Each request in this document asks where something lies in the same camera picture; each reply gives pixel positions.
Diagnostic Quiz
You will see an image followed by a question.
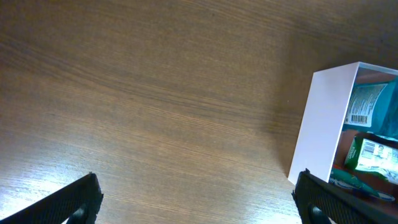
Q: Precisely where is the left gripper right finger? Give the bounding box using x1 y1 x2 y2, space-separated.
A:
292 169 397 224

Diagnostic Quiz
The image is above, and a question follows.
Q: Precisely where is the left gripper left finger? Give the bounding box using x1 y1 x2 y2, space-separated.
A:
1 172 104 224

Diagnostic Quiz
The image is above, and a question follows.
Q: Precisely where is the white teal toothpaste tube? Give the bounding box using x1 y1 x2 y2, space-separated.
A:
329 168 396 202

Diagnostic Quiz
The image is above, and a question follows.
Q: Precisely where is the green white soap packet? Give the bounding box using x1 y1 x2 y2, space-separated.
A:
345 136 397 185

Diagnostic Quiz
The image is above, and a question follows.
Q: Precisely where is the white cardboard box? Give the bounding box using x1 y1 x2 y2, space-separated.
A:
288 62 397 184

